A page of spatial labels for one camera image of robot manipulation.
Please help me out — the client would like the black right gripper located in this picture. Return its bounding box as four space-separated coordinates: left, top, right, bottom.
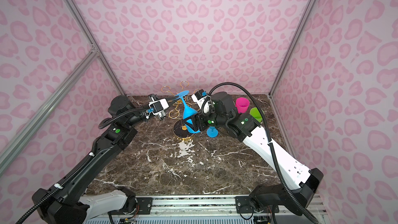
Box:
182 108 229 132

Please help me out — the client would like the blue wine glass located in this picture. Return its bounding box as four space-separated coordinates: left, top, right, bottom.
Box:
206 127 219 138
176 90 200 134

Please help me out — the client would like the magenta wine glass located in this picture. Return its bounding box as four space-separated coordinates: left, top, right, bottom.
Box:
235 97 250 114

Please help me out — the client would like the green wine glass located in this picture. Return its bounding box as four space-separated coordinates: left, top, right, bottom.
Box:
249 107 264 123

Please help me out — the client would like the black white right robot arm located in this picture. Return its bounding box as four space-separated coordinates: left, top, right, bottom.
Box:
183 90 323 223

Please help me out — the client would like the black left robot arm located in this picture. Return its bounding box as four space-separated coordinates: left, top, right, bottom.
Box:
18 94 178 224

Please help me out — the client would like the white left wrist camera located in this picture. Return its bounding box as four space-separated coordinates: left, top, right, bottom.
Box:
149 102 169 120

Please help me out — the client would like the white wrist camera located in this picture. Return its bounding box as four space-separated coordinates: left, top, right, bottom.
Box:
191 89 211 114
149 102 169 120

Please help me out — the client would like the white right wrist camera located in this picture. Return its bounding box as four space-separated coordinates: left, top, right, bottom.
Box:
191 89 211 114

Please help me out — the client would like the gold wire glass rack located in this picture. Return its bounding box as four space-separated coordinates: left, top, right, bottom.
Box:
161 80 193 140

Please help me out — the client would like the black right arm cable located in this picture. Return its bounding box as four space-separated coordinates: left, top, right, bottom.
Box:
201 82 319 224

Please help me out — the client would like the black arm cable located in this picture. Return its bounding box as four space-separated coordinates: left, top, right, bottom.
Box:
13 108 153 224
201 82 319 224

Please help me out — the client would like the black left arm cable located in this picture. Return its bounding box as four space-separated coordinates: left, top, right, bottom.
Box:
13 108 153 224

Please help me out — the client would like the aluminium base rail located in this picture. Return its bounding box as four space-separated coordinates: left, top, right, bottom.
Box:
77 194 324 224

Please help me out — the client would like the aluminium frame left post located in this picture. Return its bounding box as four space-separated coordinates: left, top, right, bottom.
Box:
63 0 126 95

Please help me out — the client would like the aluminium frame post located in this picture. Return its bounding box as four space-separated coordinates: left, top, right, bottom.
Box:
63 0 126 95
268 0 319 97

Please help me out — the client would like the aluminium frame right post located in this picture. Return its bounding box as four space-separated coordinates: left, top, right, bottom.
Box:
268 0 319 97

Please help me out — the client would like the aluminium frame left diagonal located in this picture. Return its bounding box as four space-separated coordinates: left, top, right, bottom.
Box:
1 49 98 175

